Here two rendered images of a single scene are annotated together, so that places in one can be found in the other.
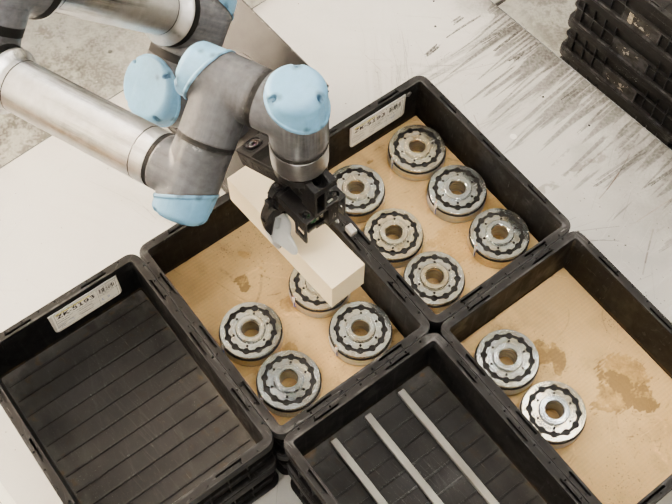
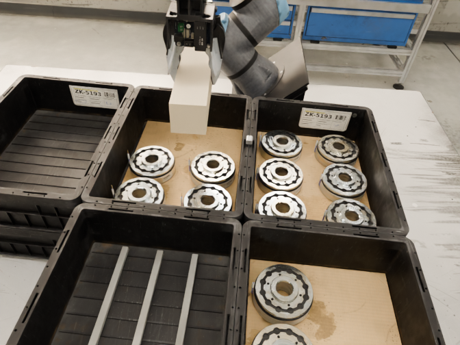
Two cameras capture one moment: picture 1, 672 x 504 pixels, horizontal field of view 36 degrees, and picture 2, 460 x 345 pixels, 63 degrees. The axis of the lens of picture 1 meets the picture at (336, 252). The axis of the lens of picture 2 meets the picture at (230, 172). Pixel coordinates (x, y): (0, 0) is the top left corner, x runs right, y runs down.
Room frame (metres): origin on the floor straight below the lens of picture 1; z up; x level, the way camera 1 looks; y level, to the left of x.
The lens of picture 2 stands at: (0.31, -0.40, 1.46)
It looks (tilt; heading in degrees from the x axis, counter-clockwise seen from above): 44 degrees down; 39
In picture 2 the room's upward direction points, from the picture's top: 4 degrees clockwise
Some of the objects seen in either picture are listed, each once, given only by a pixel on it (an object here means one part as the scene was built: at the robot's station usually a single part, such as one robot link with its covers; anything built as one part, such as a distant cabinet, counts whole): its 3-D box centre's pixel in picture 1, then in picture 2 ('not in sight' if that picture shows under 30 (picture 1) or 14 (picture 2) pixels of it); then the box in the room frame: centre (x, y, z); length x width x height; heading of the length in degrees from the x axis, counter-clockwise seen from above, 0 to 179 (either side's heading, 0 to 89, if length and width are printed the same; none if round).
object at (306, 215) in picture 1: (304, 188); (192, 5); (0.72, 0.04, 1.23); 0.09 x 0.08 x 0.12; 41
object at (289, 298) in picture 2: (507, 357); (284, 288); (0.63, -0.28, 0.86); 0.05 x 0.05 x 0.01
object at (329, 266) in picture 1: (294, 230); (194, 81); (0.75, 0.06, 1.07); 0.24 x 0.06 x 0.06; 41
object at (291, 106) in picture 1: (295, 112); not in sight; (0.73, 0.05, 1.39); 0.09 x 0.08 x 0.11; 62
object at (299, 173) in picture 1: (301, 149); not in sight; (0.73, 0.04, 1.31); 0.08 x 0.08 x 0.05
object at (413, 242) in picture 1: (393, 234); (280, 173); (0.86, -0.10, 0.86); 0.10 x 0.10 x 0.01
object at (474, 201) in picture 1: (457, 189); (344, 179); (0.95, -0.21, 0.86); 0.10 x 0.10 x 0.01
